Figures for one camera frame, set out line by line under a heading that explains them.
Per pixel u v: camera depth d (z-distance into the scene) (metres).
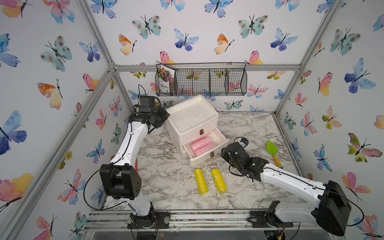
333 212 0.39
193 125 0.82
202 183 0.83
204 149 0.86
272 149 1.00
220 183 0.84
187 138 0.81
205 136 0.91
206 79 0.98
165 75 0.89
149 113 0.59
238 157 0.60
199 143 0.89
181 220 0.76
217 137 0.95
